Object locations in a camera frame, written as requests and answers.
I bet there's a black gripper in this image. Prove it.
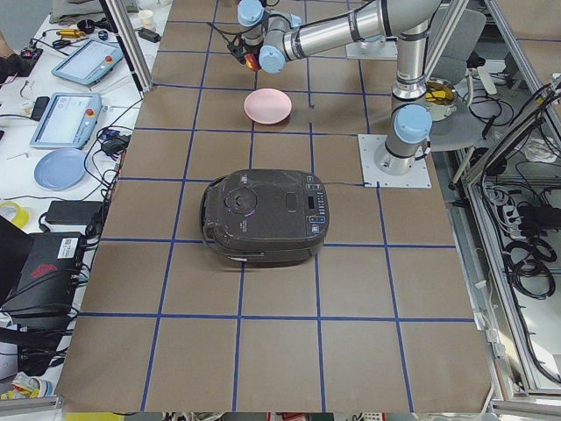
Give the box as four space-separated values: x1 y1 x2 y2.
241 39 262 57

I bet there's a red apple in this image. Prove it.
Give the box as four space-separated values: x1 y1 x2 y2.
244 54 260 72

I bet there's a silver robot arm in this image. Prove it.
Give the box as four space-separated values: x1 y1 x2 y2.
235 1 463 176

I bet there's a pink plate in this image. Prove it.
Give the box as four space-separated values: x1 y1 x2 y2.
244 88 292 125

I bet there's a blue plate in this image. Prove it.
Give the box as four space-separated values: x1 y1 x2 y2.
34 147 86 190

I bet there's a blue teach pendant far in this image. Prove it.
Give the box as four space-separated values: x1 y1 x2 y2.
51 39 124 86

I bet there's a blue teach pendant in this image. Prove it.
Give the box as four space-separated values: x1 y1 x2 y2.
51 39 124 86
30 92 102 149

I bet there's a dark grey rice cooker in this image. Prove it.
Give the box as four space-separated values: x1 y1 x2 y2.
200 168 330 264

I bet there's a blue teach pendant near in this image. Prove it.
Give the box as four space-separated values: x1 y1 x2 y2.
30 92 102 149

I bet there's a steel pot with yellow contents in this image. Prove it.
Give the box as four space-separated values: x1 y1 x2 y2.
425 79 458 122

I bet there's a grey office chair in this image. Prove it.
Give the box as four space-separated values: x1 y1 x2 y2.
429 9 486 152

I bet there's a black power adapter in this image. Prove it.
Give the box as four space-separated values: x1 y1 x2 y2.
39 201 102 232

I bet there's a yellow tape roll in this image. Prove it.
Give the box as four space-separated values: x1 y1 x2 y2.
0 201 30 229

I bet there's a black computer box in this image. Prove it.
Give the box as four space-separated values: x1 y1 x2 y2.
1 232 87 318

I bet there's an aluminium frame post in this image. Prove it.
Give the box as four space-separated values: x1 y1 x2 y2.
100 0 153 93

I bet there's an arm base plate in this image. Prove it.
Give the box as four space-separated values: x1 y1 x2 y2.
358 134 431 189

